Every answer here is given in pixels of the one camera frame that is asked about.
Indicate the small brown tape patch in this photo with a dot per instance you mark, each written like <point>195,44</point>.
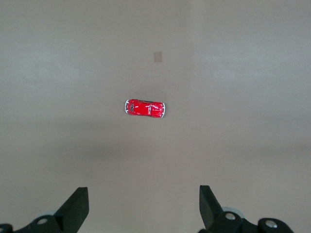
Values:
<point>158,56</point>

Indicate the red beetle toy car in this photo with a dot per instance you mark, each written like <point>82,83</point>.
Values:
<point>143,108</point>

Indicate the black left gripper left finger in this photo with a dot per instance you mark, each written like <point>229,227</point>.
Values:
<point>73,208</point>

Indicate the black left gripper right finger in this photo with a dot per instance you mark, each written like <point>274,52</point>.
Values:
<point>211,213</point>

